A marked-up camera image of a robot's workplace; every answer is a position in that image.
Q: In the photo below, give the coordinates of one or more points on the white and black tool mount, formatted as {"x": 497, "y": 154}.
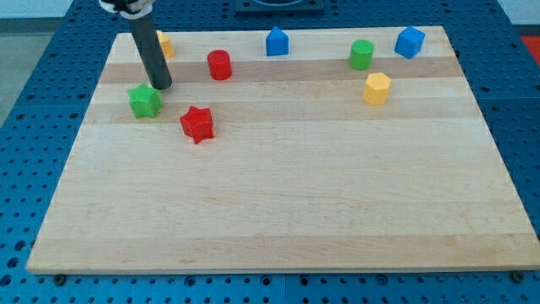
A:
{"x": 128, "y": 9}

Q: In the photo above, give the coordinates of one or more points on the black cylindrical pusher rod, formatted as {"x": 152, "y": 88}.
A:
{"x": 146, "y": 40}

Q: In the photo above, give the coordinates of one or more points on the green star block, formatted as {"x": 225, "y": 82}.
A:
{"x": 144, "y": 101}

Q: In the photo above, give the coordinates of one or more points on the red star block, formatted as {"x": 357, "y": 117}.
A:
{"x": 197, "y": 124}

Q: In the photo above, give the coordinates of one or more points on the yellow hexagon block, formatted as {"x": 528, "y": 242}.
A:
{"x": 376, "y": 89}

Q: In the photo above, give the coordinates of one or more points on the yellow block behind rod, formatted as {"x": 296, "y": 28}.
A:
{"x": 165, "y": 44}

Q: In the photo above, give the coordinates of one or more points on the red cylinder block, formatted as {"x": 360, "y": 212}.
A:
{"x": 219, "y": 65}

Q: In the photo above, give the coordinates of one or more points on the blue pentagon house block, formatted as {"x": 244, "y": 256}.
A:
{"x": 277, "y": 42}

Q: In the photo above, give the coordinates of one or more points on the green cylinder block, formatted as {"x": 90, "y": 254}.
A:
{"x": 361, "y": 53}

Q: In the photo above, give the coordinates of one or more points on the light wooden board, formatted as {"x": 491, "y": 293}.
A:
{"x": 302, "y": 175}

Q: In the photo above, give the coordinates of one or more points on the blue cube block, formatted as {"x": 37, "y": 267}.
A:
{"x": 409, "y": 42}

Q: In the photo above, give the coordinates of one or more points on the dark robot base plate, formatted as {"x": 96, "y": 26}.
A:
{"x": 244, "y": 7}

